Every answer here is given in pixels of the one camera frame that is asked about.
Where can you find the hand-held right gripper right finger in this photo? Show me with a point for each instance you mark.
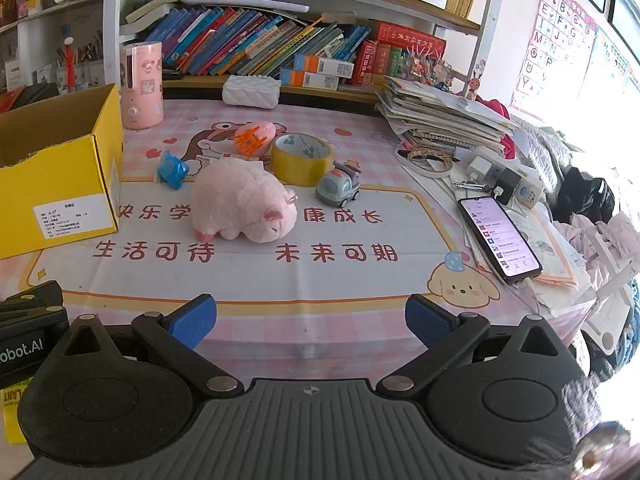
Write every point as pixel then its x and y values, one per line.
pixel 427 318

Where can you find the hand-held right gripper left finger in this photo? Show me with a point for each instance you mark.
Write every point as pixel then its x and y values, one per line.
pixel 195 316

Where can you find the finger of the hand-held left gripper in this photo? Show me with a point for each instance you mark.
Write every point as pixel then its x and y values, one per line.
pixel 30 296

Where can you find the yellow cardboard box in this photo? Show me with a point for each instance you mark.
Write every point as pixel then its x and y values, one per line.
pixel 60 185

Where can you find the pink plush pig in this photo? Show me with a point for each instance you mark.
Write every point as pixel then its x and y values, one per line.
pixel 240 200

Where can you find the blue plastic toy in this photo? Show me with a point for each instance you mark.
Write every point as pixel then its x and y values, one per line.
pixel 172 170

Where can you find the grey-green toy car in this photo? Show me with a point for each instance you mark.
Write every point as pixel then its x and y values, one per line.
pixel 335 186

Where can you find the orange hair clip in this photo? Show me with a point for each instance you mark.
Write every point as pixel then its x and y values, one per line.
pixel 245 143

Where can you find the yellow tape roll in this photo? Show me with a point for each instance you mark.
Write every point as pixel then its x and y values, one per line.
pixel 300 169

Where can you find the pink fuzzy ball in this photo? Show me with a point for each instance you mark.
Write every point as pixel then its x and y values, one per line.
pixel 263 131

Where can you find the black smartphone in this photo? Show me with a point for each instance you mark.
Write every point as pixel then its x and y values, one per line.
pixel 497 237

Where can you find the pink printed desk mat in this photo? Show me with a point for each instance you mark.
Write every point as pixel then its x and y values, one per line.
pixel 320 272

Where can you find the loose worksheets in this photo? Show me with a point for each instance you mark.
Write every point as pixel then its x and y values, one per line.
pixel 555 255

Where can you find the black plug adapter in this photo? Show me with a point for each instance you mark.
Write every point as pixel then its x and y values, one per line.
pixel 507 184

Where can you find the white plug adapter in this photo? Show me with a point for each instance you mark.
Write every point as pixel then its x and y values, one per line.
pixel 481 167

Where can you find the white power strip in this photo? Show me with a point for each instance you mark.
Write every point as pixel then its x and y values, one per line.
pixel 530 191

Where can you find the pale pink cloth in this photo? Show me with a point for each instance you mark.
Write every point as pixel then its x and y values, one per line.
pixel 610 240

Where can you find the black flat device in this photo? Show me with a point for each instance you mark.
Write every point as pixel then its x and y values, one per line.
pixel 30 97

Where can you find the dark clothing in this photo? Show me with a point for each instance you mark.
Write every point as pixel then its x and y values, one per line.
pixel 585 195

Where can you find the stack of papers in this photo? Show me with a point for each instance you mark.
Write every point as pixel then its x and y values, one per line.
pixel 440 115

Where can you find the white pen holders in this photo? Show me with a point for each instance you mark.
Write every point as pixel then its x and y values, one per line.
pixel 80 70

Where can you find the white quilted pouch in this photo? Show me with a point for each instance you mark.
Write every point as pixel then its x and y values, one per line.
pixel 250 91

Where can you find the pink cartoon dispenser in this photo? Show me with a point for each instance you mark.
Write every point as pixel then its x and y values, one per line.
pixel 142 85

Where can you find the orange white carton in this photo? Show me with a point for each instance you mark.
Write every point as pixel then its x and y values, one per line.
pixel 322 64
pixel 310 80

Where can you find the red thick dictionary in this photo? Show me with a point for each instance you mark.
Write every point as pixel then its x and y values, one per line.
pixel 410 40

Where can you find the row of colourful books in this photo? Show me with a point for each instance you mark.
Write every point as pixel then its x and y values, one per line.
pixel 250 40

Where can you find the white bookshelf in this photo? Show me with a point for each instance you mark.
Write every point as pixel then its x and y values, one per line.
pixel 112 20

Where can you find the beige open book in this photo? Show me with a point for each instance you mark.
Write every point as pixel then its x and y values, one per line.
pixel 152 7

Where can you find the white light bar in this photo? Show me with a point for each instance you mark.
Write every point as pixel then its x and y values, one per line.
pixel 265 4

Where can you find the alphabet wall poster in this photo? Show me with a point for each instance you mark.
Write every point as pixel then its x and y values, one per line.
pixel 555 35

